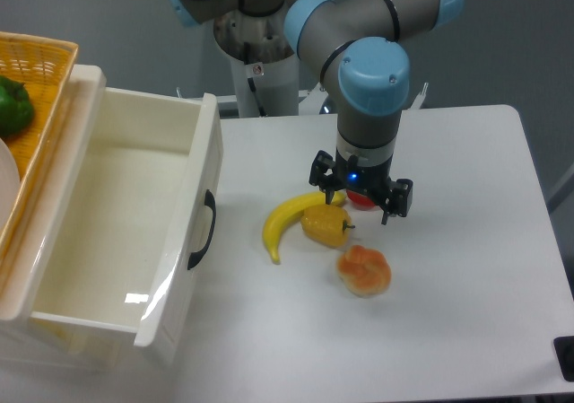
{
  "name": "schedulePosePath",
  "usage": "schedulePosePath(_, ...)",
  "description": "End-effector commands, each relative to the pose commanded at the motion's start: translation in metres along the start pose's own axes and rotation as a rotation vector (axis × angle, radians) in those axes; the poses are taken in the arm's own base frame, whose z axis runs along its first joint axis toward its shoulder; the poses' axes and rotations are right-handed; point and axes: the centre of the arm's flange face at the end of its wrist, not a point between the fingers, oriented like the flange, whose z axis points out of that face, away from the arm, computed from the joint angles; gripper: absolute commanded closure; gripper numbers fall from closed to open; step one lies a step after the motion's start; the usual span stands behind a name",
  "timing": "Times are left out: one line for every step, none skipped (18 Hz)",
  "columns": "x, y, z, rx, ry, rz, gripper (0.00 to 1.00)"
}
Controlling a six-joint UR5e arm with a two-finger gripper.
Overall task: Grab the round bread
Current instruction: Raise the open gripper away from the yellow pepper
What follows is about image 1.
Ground round knotted bread roll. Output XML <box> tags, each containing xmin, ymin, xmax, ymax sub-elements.
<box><xmin>336</xmin><ymin>245</ymin><xmax>392</xmax><ymax>297</ymax></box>

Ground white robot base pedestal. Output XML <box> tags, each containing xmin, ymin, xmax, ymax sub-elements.
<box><xmin>213</xmin><ymin>5</ymin><xmax>299</xmax><ymax>118</ymax></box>

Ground green bell pepper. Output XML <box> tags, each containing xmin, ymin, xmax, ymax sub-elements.
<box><xmin>0</xmin><ymin>75</ymin><xmax>35</xmax><ymax>137</ymax></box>

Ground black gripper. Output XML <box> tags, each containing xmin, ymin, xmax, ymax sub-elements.
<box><xmin>309</xmin><ymin>150</ymin><xmax>413</xmax><ymax>225</ymax></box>

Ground white drawer cabinet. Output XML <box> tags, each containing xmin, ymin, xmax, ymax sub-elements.
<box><xmin>1</xmin><ymin>65</ymin><xmax>117</xmax><ymax>370</ymax></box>

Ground white plate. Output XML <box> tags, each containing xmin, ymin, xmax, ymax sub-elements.
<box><xmin>0</xmin><ymin>141</ymin><xmax>21</xmax><ymax>228</ymax></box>

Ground yellow bell pepper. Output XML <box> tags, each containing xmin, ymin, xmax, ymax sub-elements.
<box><xmin>300</xmin><ymin>204</ymin><xmax>355</xmax><ymax>248</ymax></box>

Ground black object at table edge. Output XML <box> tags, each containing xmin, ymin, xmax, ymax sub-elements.
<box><xmin>553</xmin><ymin>336</ymin><xmax>574</xmax><ymax>382</ymax></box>

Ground black drawer handle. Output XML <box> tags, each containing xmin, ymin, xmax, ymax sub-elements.
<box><xmin>187</xmin><ymin>189</ymin><xmax>217</xmax><ymax>270</ymax></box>

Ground white open drawer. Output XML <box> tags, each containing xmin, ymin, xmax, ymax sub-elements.
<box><xmin>34</xmin><ymin>89</ymin><xmax>223</xmax><ymax>358</ymax></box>

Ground yellow woven basket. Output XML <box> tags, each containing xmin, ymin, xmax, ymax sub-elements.
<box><xmin>1</xmin><ymin>31</ymin><xmax>79</xmax><ymax>254</ymax></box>

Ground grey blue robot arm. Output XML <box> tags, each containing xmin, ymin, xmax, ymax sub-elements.
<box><xmin>170</xmin><ymin>0</ymin><xmax>464</xmax><ymax>217</ymax></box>

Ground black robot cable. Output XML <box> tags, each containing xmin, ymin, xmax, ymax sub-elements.
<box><xmin>243</xmin><ymin>42</ymin><xmax>269</xmax><ymax>118</ymax></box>

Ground yellow banana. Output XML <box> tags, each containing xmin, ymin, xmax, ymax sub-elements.
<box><xmin>262</xmin><ymin>192</ymin><xmax>346</xmax><ymax>265</ymax></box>

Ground red tomato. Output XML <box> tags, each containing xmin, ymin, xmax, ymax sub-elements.
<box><xmin>346</xmin><ymin>190</ymin><xmax>376</xmax><ymax>210</ymax></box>

